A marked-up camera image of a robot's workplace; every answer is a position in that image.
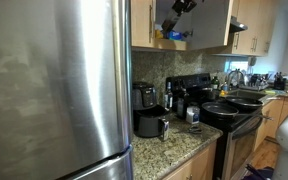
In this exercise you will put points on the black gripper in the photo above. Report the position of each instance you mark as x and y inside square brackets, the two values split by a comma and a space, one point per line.
[189, 2]

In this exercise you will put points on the light wood upper cabinet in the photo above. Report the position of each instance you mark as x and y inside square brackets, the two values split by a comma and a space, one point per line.
[170, 44]

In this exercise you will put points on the green glass bottle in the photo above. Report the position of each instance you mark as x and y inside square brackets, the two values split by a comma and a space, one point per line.
[215, 83]

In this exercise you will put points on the small blue soap bottle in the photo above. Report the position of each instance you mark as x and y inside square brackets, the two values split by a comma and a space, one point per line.
[224, 87]

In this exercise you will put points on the clear glass bottle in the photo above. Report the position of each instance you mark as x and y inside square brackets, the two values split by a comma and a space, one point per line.
[168, 98]

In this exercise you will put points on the dark green oil bottle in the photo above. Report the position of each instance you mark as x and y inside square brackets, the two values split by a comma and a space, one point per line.
[182, 105]

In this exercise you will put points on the light wood base cabinet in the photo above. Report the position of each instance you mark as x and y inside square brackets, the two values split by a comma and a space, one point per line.
[197, 165]

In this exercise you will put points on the blue zip bag box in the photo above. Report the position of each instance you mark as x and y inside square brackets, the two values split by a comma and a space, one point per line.
[176, 35]

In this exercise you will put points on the yellow package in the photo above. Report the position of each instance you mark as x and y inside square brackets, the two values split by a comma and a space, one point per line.
[158, 34]

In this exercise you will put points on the wood upper cabinets beside hood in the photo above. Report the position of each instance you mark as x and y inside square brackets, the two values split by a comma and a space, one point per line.
[254, 26]

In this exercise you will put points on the bright kitchen window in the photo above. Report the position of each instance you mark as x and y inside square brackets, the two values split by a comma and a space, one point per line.
[237, 65]

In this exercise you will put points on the chrome sink faucet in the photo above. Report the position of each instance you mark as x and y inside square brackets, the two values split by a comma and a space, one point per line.
[233, 76]

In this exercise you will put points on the dark cooking pot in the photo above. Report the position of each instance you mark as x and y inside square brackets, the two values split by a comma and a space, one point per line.
[206, 94]

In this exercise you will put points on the dish rack with dishes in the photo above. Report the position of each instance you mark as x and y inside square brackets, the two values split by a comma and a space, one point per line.
[255, 82]

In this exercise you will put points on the stainless steel sink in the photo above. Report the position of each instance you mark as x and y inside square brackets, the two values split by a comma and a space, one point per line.
[247, 94]

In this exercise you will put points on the black frying pan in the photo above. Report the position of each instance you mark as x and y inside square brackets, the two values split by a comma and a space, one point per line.
[219, 110]
[244, 101]

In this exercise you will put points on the white salt container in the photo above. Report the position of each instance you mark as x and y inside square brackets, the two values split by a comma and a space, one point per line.
[193, 116]

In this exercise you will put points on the yellow green sponge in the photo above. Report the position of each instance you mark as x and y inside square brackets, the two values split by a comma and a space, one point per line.
[269, 92]

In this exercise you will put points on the black utensil holder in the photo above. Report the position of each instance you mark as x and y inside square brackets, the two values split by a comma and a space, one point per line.
[279, 83]

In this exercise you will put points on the wood base cabinets under sink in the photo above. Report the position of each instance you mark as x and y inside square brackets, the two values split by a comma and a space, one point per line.
[272, 116]

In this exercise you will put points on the black electric stove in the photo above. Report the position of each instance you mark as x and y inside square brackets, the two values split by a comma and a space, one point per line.
[240, 146]

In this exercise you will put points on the stainless steel refrigerator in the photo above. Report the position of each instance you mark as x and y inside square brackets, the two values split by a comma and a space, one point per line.
[50, 83]

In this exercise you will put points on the dark purple floor clutter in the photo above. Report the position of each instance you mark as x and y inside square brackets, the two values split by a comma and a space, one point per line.
[259, 173]

